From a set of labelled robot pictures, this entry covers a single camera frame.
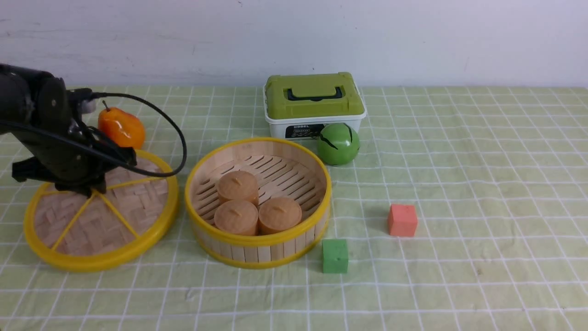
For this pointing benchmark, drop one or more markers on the tan steamed bun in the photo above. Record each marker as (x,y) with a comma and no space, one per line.
(278,214)
(238,185)
(239,217)

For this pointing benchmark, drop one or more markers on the yellow rimmed bamboo steamer lid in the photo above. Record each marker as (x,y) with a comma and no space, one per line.
(75,233)

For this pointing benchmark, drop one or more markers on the white box with green lid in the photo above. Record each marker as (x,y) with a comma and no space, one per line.
(297,107)

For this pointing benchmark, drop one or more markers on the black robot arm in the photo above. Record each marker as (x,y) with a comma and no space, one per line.
(46,117)

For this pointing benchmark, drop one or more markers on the green striped ball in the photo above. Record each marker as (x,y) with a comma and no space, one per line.
(338,144)

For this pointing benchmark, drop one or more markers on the green foam cube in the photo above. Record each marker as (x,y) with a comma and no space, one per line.
(335,256)

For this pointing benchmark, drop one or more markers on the orange foam cube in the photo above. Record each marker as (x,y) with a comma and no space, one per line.
(402,220)

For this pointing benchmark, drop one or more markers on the yellow rimmed bamboo steamer basket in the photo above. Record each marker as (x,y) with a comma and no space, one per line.
(259,203)

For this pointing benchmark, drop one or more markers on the orange toy pear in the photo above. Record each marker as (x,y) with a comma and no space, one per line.
(123,128)

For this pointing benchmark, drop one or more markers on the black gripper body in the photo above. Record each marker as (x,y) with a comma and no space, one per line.
(66,167)

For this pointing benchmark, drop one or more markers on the green checkered tablecloth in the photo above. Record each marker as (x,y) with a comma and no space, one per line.
(498,177)

